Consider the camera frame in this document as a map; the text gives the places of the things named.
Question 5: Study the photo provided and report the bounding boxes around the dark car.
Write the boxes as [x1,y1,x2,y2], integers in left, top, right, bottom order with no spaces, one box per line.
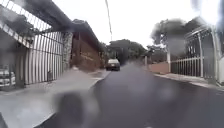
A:
[105,58,121,72]

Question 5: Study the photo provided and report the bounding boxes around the stone pillar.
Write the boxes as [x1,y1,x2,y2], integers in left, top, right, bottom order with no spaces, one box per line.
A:
[61,31,74,72]

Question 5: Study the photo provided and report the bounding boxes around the brown brick building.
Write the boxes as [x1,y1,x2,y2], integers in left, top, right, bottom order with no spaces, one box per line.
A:
[69,19,107,72]

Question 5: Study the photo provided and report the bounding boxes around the white metal gate fence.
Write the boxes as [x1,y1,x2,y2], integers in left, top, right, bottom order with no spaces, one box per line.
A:
[167,25,224,84]

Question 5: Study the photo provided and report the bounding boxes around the overhead wires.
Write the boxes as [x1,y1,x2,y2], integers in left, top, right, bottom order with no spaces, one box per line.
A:
[104,0,114,42]

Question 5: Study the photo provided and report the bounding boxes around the dark asphalt road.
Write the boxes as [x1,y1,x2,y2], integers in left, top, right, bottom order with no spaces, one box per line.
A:
[33,63,224,128]

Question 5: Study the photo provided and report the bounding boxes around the parked white vehicle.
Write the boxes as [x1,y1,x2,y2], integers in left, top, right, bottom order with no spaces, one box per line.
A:
[0,68,17,88]

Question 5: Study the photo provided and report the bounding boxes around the group of trees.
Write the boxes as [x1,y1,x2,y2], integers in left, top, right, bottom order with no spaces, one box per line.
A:
[105,38,148,65]

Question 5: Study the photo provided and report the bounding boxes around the large tree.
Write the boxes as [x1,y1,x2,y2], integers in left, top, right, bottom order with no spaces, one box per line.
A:
[149,16,208,58]

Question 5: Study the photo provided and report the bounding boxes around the white metal bar fence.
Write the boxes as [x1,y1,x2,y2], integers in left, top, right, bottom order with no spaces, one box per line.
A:
[0,0,65,88]

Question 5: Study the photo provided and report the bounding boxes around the grey concrete sidewalk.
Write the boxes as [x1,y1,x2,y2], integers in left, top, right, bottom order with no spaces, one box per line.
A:
[0,68,112,128]
[153,72,224,92]

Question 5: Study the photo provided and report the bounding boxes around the low pink wall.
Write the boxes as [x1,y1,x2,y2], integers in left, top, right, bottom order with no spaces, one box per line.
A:
[147,61,171,75]

